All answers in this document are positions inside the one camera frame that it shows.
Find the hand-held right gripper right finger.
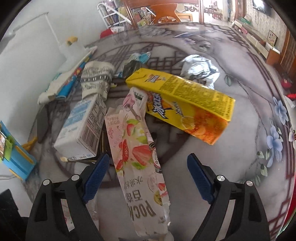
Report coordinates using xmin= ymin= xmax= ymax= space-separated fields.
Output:
xmin=187 ymin=153 xmax=271 ymax=241

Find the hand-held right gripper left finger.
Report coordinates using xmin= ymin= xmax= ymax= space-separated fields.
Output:
xmin=25 ymin=153 xmax=110 ymax=241

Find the white strawberry snack wrapper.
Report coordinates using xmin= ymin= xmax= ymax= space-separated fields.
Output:
xmin=104 ymin=87 xmax=172 ymax=238

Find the white blue milk carton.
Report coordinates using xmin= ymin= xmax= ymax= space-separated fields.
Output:
xmin=53 ymin=94 xmax=107 ymax=162

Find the yellow orange drink carton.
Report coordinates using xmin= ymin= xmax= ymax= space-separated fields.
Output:
xmin=125 ymin=68 xmax=236 ymax=146

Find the patterned paper cup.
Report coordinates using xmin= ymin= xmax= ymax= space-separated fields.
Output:
xmin=80 ymin=60 xmax=115 ymax=101

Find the red basin green rim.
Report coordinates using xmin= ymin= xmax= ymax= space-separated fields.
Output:
xmin=281 ymin=194 xmax=296 ymax=235

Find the silver wrapper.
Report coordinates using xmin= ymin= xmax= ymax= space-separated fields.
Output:
xmin=180 ymin=55 xmax=221 ymax=90

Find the blue white wrapper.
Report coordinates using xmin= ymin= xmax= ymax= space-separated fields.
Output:
xmin=118 ymin=52 xmax=152 ymax=78

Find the blue box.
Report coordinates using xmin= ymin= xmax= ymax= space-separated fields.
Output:
xmin=0 ymin=120 xmax=38 ymax=181

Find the green clip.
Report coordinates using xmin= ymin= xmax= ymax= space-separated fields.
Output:
xmin=3 ymin=135 xmax=14 ymax=161

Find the yellow plastic object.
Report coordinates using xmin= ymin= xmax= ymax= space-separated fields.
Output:
xmin=22 ymin=136 xmax=38 ymax=149

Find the blue picture book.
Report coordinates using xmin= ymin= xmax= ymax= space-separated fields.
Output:
xmin=57 ymin=61 xmax=91 ymax=100

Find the small red bucket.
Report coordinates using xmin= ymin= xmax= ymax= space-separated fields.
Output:
xmin=281 ymin=77 xmax=293 ymax=90

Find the wooden television cabinet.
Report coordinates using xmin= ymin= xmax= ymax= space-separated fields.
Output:
xmin=232 ymin=14 xmax=287 ymax=66

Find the framed patchwork picture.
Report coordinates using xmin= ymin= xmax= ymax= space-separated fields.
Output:
xmin=267 ymin=30 xmax=278 ymax=44

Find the white bookshelf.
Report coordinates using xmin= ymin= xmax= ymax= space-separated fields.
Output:
xmin=97 ymin=0 xmax=158 ymax=29

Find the wooden chair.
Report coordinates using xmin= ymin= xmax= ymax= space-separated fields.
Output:
xmin=122 ymin=0 xmax=204 ymax=30

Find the wall television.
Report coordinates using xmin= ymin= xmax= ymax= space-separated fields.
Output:
xmin=252 ymin=0 xmax=272 ymax=17

